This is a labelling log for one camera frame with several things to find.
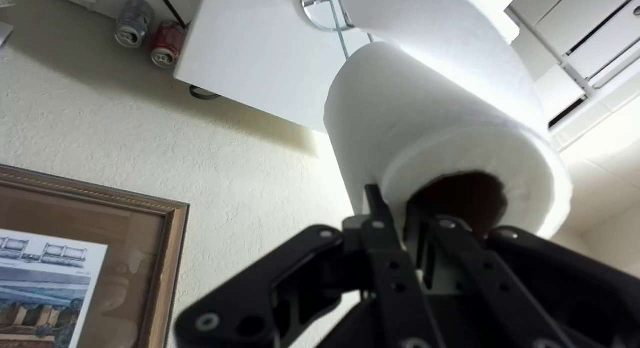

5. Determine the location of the silver drink can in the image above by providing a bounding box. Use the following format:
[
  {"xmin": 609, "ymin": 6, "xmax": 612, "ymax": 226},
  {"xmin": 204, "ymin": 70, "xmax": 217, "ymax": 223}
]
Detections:
[{"xmin": 114, "ymin": 0, "xmax": 156, "ymax": 50}]

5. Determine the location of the white drawer cabinet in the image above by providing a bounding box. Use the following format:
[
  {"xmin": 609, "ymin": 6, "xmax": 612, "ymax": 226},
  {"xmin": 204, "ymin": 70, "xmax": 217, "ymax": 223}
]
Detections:
[{"xmin": 504, "ymin": 0, "xmax": 640, "ymax": 153}]

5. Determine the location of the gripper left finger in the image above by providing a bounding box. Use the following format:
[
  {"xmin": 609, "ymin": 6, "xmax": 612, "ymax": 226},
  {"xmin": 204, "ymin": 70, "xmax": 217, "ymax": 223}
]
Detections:
[{"xmin": 174, "ymin": 184, "xmax": 447, "ymax": 348}]

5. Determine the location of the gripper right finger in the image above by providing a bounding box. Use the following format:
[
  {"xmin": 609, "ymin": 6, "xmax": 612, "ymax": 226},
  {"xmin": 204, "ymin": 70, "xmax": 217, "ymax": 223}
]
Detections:
[{"xmin": 405, "ymin": 204, "xmax": 640, "ymax": 348}]

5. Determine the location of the black cable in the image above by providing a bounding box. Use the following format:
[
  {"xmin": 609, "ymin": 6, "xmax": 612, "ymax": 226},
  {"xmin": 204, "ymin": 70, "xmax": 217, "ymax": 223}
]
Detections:
[
  {"xmin": 188, "ymin": 85, "xmax": 222, "ymax": 101},
  {"xmin": 152, "ymin": 0, "xmax": 189, "ymax": 29}
]

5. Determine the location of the white paper towel roll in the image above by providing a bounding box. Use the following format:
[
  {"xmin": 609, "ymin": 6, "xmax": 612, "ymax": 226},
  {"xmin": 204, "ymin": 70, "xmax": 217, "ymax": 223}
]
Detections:
[{"xmin": 323, "ymin": 0, "xmax": 574, "ymax": 239}]

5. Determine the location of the wood framed picture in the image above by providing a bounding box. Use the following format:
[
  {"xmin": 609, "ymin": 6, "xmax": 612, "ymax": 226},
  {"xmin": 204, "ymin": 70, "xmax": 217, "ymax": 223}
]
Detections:
[{"xmin": 0, "ymin": 163, "xmax": 190, "ymax": 348}]

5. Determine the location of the chrome wire paper towel holder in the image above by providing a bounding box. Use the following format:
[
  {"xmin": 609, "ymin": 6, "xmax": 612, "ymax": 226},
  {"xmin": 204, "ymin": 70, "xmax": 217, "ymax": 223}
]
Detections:
[{"xmin": 299, "ymin": 0, "xmax": 376, "ymax": 61}]

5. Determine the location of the red drink can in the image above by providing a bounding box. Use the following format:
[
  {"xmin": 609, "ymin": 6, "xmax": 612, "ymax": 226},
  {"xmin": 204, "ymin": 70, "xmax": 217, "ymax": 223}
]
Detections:
[{"xmin": 150, "ymin": 20, "xmax": 187, "ymax": 69}]

